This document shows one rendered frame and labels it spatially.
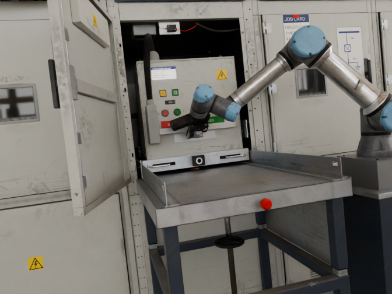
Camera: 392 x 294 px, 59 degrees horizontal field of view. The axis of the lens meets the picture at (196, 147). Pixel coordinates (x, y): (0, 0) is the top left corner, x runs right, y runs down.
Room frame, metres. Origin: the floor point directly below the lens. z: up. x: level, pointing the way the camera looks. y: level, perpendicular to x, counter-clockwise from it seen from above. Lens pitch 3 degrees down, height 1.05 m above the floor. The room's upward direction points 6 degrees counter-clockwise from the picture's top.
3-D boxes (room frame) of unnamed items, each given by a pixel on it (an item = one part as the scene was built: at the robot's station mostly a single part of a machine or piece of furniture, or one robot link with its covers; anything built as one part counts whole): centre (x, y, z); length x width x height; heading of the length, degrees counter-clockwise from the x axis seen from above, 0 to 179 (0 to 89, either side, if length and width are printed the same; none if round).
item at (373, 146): (1.45, -0.76, 0.91); 0.15 x 0.15 x 0.10
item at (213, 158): (1.71, 0.00, 0.89); 0.54 x 0.05 x 0.06; 104
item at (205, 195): (1.32, -0.09, 0.82); 0.68 x 0.62 x 0.06; 14
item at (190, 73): (1.69, 0.00, 1.15); 0.48 x 0.01 x 0.48; 104
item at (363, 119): (1.44, -0.76, 1.03); 0.13 x 0.12 x 0.14; 174
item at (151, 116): (1.58, 0.19, 1.09); 0.08 x 0.05 x 0.17; 14
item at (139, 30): (2.03, 0.09, 1.18); 0.78 x 0.69 x 0.79; 14
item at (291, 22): (1.77, -0.57, 1.47); 0.15 x 0.01 x 0.21; 104
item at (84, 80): (1.27, 0.35, 1.21); 0.63 x 0.07 x 0.74; 178
